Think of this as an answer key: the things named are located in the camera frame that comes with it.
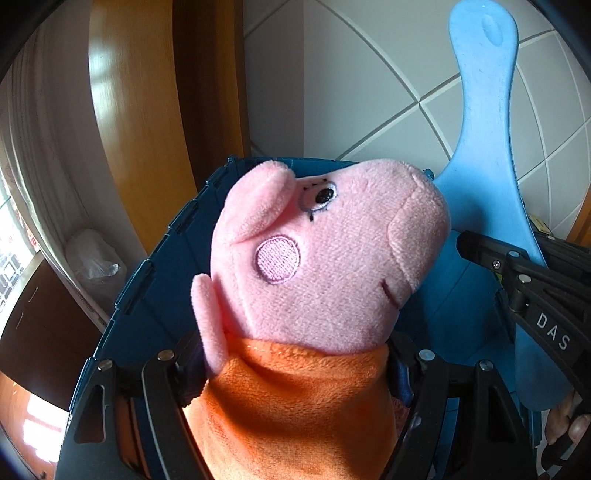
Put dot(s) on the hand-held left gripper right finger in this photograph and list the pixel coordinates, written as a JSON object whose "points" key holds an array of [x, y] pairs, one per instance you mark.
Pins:
{"points": [[404, 385]]}

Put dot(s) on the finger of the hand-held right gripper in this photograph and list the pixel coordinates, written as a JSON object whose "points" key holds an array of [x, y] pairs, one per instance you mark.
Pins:
{"points": [[572, 258], [494, 256]]}

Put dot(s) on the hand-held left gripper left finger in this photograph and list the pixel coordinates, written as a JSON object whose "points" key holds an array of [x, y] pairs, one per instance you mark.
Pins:
{"points": [[157, 392]]}

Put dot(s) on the blue plastic crate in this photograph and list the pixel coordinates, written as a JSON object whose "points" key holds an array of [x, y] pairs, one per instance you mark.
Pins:
{"points": [[152, 295]]}

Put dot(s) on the pink pig plush orange dress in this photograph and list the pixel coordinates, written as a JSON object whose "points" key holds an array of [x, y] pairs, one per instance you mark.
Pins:
{"points": [[323, 277]]}

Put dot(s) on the light blue plastic paddle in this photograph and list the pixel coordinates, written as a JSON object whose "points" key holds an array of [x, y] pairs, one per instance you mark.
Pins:
{"points": [[485, 92]]}

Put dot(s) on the person's right hand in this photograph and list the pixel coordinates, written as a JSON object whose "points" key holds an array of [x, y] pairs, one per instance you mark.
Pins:
{"points": [[581, 425]]}

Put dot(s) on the dark wooden cabinet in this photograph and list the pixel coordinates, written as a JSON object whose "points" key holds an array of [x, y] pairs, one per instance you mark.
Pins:
{"points": [[37, 332]]}

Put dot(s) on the white plastic bag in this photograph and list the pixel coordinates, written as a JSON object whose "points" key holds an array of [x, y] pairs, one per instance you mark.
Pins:
{"points": [[92, 258]]}

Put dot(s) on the window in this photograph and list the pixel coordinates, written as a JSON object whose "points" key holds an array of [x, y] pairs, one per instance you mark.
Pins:
{"points": [[14, 258]]}

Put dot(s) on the cream curtain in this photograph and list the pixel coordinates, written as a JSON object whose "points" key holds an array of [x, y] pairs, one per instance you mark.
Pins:
{"points": [[46, 161]]}

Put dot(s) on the wooden wall trim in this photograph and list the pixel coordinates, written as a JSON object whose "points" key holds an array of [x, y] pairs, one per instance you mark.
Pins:
{"points": [[582, 217], [138, 138]]}

